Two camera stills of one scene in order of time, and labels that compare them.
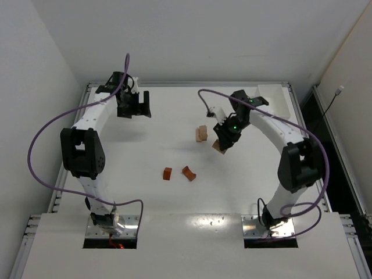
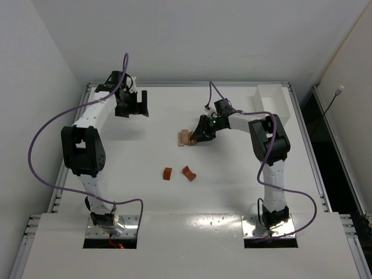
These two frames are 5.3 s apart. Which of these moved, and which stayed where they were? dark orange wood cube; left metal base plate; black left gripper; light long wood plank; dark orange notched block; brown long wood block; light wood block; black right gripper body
Moved: black right gripper body; brown long wood block; light wood block; light long wood plank
Stayed: left metal base plate; black left gripper; dark orange wood cube; dark orange notched block
